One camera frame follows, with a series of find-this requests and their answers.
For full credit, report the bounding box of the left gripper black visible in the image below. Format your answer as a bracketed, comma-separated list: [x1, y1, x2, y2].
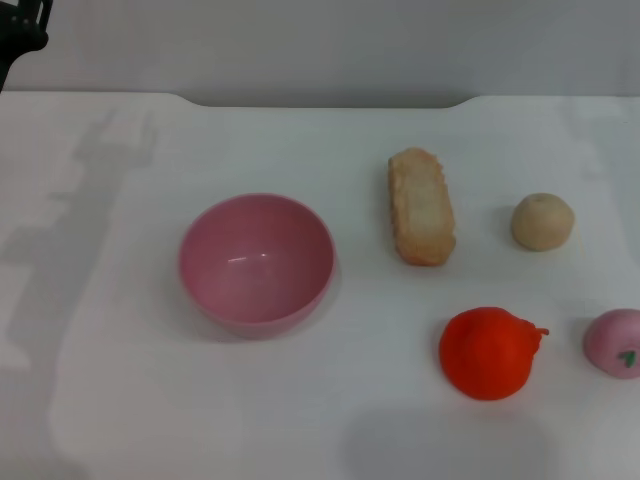
[0, 0, 53, 94]

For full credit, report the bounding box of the pink plastic bowl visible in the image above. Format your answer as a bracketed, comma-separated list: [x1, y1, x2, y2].
[178, 193, 335, 341]

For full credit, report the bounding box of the round beige egg yolk pastry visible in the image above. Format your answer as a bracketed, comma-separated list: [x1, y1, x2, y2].
[510, 192, 576, 253]

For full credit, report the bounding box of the long toasted bread loaf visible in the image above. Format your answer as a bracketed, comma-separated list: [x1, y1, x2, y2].
[387, 146, 457, 267]

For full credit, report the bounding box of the orange-red tomato toy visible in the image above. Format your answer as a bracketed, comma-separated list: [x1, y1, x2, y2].
[439, 306, 550, 402]

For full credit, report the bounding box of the pink peach bun toy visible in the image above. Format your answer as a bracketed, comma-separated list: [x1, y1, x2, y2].
[582, 308, 640, 381]

